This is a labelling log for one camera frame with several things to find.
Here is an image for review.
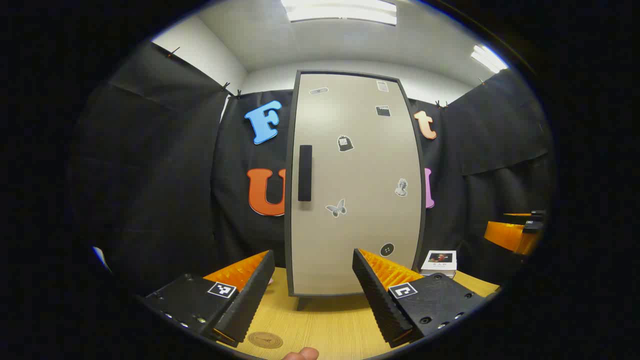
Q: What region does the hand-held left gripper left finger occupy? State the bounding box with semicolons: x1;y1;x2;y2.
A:
144;250;276;348

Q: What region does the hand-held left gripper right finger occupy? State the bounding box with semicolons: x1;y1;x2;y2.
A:
352;248;488;349

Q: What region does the round wooden coaster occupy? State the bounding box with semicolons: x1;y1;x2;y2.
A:
247;331;284;350

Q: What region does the dark grey cabinet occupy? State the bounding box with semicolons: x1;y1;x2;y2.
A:
285;70;427;311

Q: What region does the grey cabinet door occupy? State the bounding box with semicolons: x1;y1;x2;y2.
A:
291;74;423;296

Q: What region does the black door handle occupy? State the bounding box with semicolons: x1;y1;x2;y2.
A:
298;145;313;202

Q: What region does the white cover book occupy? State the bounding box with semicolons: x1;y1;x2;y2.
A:
421;250;458;274

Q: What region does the black backdrop cloth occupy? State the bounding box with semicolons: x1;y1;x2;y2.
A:
70;42;556;296

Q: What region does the small ceiling light panel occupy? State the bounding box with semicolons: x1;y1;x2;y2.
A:
471;45;509;74

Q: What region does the large ceiling light panel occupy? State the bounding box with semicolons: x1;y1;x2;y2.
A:
281;0;397;26

